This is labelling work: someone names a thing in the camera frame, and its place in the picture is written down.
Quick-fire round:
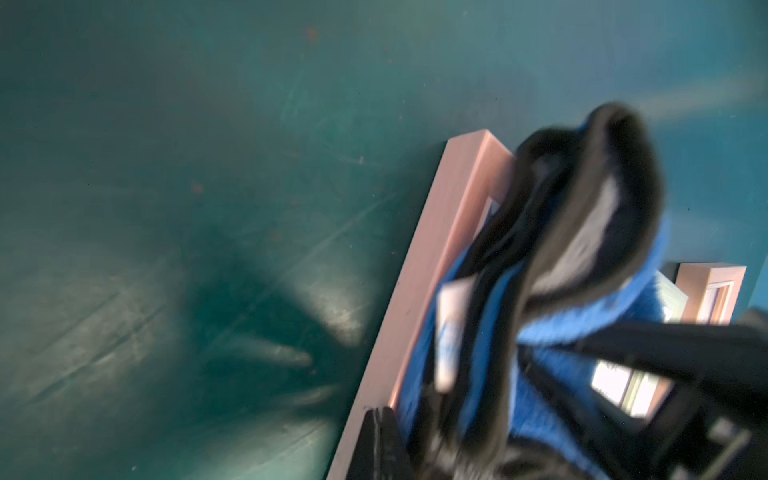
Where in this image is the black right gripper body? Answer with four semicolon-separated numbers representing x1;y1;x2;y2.
521;309;767;479

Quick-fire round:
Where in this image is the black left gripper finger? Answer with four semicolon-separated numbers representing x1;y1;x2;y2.
346;407;414;480

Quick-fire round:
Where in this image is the blue black-edged cloth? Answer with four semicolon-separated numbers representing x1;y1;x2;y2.
396;102;668;479

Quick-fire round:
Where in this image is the pink picture frame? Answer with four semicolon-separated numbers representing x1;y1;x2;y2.
675;263;747;325
325;128;673;480

